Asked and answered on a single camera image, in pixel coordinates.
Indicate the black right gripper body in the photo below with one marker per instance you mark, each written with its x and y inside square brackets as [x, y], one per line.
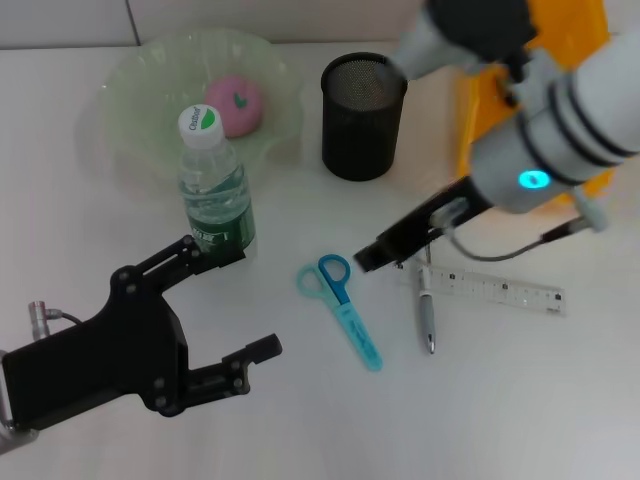
[410, 227]

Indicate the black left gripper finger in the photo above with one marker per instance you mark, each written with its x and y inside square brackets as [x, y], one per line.
[220, 380]
[185, 257]

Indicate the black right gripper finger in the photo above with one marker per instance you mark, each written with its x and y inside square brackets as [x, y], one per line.
[375, 255]

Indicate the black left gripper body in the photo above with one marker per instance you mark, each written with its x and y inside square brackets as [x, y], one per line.
[100, 360]

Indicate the blue and teal scissors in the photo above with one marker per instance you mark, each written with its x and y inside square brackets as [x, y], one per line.
[357, 335]

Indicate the water bottle with green label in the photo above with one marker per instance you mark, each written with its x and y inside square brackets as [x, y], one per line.
[215, 170]

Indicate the pink peach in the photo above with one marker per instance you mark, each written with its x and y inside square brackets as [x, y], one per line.
[245, 120]

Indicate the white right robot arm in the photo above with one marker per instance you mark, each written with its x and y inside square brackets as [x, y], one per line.
[575, 110]

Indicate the clear grey ballpoint pen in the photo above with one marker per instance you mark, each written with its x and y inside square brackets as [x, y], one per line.
[426, 320]

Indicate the black mesh pen holder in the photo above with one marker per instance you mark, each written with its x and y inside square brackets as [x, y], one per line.
[360, 145]

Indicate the transparent plastic ruler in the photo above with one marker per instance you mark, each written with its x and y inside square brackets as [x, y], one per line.
[500, 290]

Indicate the green glass fruit plate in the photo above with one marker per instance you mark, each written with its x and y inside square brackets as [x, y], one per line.
[140, 100]

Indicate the yellow plastic bin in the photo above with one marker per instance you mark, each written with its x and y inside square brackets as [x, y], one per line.
[487, 110]

